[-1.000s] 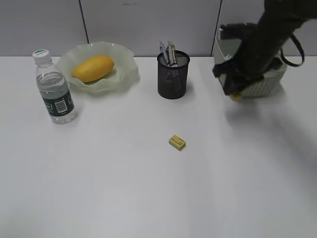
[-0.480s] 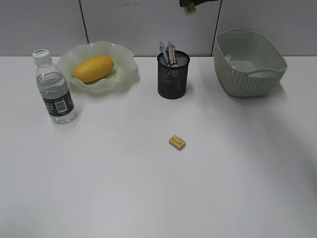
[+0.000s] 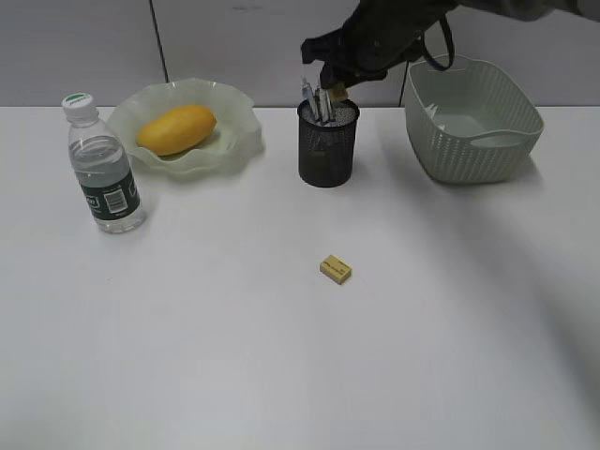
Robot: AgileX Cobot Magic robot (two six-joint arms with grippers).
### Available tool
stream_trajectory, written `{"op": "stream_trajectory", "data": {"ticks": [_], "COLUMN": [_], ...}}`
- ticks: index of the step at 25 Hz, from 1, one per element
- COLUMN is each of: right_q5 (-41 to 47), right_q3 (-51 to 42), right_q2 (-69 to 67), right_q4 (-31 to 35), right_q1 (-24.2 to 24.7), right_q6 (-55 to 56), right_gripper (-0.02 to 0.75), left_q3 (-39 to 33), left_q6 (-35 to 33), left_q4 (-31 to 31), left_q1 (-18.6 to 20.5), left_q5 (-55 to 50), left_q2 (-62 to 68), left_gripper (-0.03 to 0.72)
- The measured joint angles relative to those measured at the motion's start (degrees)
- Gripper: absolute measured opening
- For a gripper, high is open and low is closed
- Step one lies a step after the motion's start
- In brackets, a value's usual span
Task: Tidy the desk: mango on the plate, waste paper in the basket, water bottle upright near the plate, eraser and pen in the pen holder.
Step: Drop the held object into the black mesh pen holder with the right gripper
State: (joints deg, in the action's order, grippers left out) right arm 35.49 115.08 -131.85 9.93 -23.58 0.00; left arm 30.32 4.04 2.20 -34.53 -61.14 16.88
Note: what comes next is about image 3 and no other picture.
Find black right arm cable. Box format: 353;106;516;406
419;13;456;72

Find pale green wavy plate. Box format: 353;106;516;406
107;78;263;178

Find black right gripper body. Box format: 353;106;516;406
301;0;458;89

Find white waste paper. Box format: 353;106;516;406
424;103;445;130

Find grey grip white pen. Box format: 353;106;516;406
321;88;335;124

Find black mesh pen holder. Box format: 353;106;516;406
297;99;360;188

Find clear plastic water bottle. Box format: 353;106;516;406
61;93;146;234

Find beige grip white pen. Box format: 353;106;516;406
313;86;328;124

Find yellow eraser with label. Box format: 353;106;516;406
319;255;353;285

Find blue clip grey grip pen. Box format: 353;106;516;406
301;76;320;122

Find pale green plastic basket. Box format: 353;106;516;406
405;56;544;185

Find yellow mango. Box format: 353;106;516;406
136;104;218;157

